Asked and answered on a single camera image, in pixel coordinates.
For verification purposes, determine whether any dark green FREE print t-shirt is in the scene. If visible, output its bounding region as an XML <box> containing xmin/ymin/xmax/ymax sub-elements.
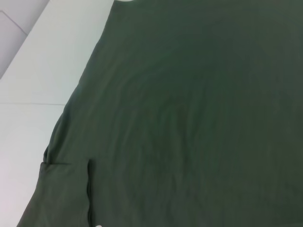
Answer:
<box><xmin>18</xmin><ymin>0</ymin><xmax>303</xmax><ymax>227</ymax></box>

